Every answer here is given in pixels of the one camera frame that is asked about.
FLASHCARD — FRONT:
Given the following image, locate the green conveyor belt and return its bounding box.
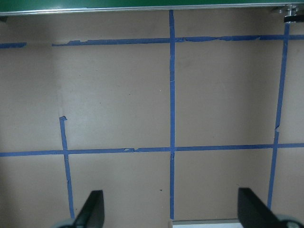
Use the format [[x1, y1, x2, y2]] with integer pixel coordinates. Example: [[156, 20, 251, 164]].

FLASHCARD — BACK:
[[0, 0, 304, 23]]

